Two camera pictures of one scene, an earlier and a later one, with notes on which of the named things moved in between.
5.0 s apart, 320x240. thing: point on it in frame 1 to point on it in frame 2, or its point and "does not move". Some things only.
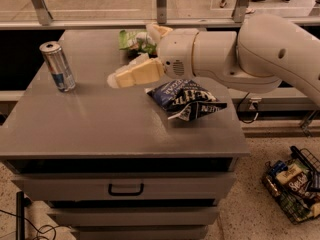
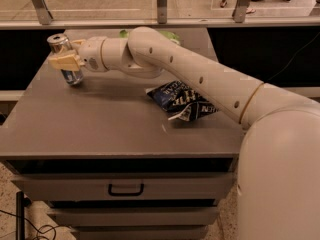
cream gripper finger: x=156 y=32 to x=78 y=41
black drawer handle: x=142 y=186 does not move
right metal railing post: x=239 y=11 does not move
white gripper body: x=175 y=53 to x=90 y=55
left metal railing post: x=38 y=2 does not move
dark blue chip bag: x=185 y=99 does not move
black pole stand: x=20 y=216 does not move
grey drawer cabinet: x=110 y=162 does not move
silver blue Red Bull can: x=60 y=69 to x=60 y=43
